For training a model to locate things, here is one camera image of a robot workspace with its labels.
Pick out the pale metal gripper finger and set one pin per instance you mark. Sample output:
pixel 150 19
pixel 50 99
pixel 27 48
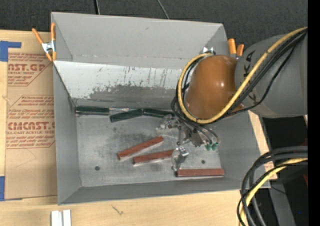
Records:
pixel 180 154
pixel 168 125

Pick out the dark green flat block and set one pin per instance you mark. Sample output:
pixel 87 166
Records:
pixel 157 112
pixel 92 110
pixel 126 115

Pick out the red-brown flat block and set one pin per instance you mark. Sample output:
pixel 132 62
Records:
pixel 140 148
pixel 200 172
pixel 152 157

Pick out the grey metal bin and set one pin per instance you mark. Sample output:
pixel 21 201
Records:
pixel 120 145

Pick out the brown cardboard board red print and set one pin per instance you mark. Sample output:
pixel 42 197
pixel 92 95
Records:
pixel 30 120

